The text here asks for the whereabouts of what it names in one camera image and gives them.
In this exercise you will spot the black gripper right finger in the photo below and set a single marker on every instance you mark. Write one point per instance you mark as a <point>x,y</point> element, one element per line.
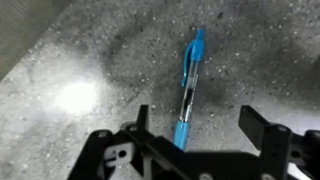
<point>255,128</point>

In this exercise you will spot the blue clear ballpoint pen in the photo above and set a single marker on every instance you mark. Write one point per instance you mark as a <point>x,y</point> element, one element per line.
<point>190,88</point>

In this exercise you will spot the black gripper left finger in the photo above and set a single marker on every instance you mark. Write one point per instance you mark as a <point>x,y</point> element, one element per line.
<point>142,121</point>

